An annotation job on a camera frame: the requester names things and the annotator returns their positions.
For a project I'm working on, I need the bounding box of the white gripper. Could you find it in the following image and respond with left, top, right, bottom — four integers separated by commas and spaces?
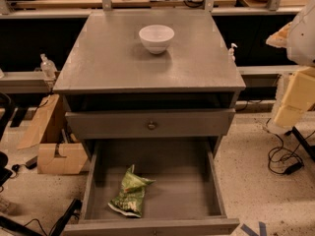
266, 23, 315, 128

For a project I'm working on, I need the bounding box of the green jalapeno chip bag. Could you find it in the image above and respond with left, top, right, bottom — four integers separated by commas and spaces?
108, 164, 155, 218

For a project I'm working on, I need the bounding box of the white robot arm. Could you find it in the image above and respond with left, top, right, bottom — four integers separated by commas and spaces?
266, 0, 315, 130

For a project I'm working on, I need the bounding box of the open grey middle drawer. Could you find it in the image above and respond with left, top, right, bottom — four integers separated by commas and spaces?
64, 138, 239, 236

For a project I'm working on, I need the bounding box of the closed grey top drawer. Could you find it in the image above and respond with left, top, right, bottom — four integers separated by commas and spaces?
66, 109, 235, 140

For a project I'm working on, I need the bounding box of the black chair base leg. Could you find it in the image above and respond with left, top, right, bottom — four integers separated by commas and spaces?
285, 127, 315, 161

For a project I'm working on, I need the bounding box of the white pump bottle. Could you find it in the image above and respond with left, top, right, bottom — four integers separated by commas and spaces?
228, 43, 238, 61

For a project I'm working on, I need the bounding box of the white ceramic bowl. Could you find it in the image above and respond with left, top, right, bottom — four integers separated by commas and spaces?
139, 25, 175, 54

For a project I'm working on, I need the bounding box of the grey wooden cabinet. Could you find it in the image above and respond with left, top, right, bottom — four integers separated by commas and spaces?
54, 9, 245, 152

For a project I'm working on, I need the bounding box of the brown cardboard box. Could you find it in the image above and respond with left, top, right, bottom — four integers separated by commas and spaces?
17, 94, 88, 175

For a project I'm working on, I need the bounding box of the black bar on floor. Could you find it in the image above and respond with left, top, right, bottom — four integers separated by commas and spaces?
48, 199, 82, 236

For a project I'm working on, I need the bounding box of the clear sanitizer bottle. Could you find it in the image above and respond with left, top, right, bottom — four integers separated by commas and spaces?
40, 54, 57, 79

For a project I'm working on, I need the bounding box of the black power cable with adapter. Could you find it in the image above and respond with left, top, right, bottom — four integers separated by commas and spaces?
262, 117, 315, 176

